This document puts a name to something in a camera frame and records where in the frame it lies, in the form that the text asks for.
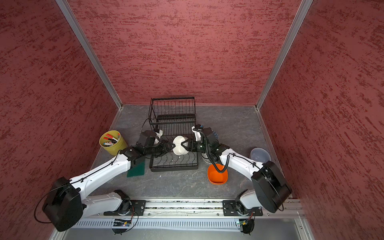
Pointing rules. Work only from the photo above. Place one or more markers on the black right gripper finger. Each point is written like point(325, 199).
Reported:
point(186, 143)
point(185, 149)

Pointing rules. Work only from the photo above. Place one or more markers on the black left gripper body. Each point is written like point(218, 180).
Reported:
point(150, 151)

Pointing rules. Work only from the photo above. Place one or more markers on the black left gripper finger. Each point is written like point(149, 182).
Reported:
point(161, 152)
point(166, 145)

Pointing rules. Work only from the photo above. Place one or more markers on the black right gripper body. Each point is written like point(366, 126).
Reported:
point(199, 146)

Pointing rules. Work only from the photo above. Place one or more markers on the white ceramic bowl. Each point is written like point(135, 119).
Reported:
point(177, 141)

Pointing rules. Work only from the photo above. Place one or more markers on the orange plastic bowl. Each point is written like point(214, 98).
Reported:
point(215, 177)

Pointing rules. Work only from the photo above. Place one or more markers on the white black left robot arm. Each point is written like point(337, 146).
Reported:
point(68, 201)

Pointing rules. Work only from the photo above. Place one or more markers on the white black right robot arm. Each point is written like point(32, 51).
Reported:
point(271, 189)

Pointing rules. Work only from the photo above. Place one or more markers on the grey green patterned bowl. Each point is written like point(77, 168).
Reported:
point(206, 159)

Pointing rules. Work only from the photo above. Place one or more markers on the green sponge cloth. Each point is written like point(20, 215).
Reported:
point(137, 168)

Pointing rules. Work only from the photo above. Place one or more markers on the yellow utensil cup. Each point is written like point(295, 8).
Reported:
point(113, 149)

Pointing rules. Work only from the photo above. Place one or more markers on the light blue mug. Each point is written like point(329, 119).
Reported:
point(260, 155)

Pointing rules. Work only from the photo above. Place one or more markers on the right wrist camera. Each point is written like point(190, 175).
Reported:
point(196, 130)

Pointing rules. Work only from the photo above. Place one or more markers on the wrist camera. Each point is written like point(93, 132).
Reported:
point(196, 130)
point(158, 136)

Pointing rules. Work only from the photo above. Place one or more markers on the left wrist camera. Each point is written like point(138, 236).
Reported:
point(158, 136)

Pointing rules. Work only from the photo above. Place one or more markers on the black wire dish rack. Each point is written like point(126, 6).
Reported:
point(175, 117)

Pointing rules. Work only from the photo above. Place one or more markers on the red handled tool in cup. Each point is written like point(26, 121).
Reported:
point(110, 138)

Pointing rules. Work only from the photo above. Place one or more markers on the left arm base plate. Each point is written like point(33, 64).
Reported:
point(128, 208)

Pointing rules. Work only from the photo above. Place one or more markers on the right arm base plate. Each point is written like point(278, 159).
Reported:
point(233, 208)

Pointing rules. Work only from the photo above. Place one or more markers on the aluminium front rail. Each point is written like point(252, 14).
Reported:
point(210, 208)

